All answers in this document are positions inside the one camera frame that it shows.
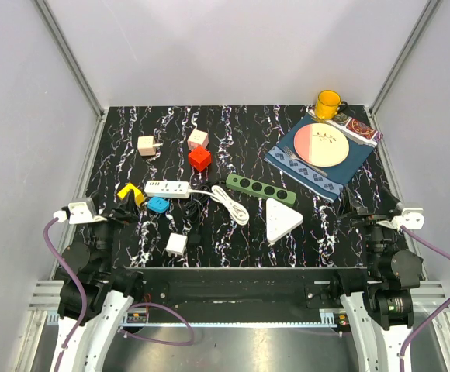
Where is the yellow cube socket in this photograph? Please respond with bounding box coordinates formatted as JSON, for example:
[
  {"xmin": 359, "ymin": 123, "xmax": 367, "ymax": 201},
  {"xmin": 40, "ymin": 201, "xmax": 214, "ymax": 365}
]
[{"xmin": 117, "ymin": 183, "xmax": 145, "ymax": 206}]

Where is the white triangular power strip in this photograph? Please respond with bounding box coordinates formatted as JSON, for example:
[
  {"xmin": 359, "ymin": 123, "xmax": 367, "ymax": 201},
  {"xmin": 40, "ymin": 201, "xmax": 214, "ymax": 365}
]
[{"xmin": 266, "ymin": 198, "xmax": 303, "ymax": 244}]

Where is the red cube socket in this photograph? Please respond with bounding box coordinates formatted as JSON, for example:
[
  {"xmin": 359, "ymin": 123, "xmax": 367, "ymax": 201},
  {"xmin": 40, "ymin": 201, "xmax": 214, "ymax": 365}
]
[{"xmin": 188, "ymin": 146, "xmax": 212, "ymax": 172}]

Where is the green power strip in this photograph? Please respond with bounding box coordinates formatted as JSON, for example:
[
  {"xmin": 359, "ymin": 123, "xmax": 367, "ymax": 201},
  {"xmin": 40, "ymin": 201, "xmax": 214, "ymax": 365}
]
[{"xmin": 225, "ymin": 174, "xmax": 296, "ymax": 207}]

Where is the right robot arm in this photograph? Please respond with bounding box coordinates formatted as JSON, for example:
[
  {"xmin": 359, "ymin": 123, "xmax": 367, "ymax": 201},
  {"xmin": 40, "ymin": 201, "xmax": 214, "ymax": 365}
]
[{"xmin": 328, "ymin": 187, "xmax": 425, "ymax": 371}]

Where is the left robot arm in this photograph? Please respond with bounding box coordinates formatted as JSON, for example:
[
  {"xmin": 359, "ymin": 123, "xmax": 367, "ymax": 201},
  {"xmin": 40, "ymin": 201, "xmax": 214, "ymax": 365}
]
[{"xmin": 43, "ymin": 191, "xmax": 144, "ymax": 371}]

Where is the blue plug adapter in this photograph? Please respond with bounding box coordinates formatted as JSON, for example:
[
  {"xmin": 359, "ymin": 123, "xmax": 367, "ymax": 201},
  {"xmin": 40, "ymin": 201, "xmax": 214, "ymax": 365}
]
[{"xmin": 147, "ymin": 197, "xmax": 170, "ymax": 214}]

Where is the white rectangular power strip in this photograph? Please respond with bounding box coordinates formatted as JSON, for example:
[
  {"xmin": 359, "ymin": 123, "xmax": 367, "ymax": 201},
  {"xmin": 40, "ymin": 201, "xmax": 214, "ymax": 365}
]
[{"xmin": 144, "ymin": 180, "xmax": 191, "ymax": 198}]

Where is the white cube charger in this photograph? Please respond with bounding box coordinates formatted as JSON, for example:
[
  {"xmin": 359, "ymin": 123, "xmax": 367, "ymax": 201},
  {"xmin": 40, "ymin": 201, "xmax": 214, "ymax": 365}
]
[{"xmin": 165, "ymin": 233, "xmax": 188, "ymax": 257}]

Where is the beige cube socket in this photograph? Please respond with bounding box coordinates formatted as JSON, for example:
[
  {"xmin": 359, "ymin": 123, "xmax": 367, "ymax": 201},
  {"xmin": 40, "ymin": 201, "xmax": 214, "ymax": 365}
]
[{"xmin": 137, "ymin": 136, "xmax": 161, "ymax": 157}]

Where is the pink cream plate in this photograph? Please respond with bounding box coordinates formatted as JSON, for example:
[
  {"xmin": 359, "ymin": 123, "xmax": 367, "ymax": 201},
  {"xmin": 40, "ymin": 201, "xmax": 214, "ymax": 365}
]
[{"xmin": 293, "ymin": 123, "xmax": 349, "ymax": 167}]

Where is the silver fork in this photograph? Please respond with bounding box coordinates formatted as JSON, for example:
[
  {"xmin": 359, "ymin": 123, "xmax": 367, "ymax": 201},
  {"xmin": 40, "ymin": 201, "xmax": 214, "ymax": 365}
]
[{"xmin": 283, "ymin": 146, "xmax": 327, "ymax": 177}]

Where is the pink cube socket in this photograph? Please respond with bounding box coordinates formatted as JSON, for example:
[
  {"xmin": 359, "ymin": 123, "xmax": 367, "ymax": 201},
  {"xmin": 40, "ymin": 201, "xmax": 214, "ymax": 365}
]
[{"xmin": 187, "ymin": 129, "xmax": 209, "ymax": 150}]

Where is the yellow mug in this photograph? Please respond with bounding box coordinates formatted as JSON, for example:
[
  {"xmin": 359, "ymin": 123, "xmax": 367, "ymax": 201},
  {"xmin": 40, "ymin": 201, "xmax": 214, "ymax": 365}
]
[{"xmin": 314, "ymin": 90, "xmax": 348, "ymax": 120}]

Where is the white coiled cable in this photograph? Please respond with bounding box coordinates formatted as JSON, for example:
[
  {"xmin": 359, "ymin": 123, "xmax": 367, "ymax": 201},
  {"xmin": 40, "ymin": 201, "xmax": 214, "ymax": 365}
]
[{"xmin": 189, "ymin": 184, "xmax": 251, "ymax": 226}]

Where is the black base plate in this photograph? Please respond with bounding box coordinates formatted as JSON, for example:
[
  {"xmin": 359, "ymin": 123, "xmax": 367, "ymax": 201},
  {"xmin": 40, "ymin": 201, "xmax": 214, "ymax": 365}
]
[{"xmin": 127, "ymin": 267, "xmax": 365, "ymax": 323}]

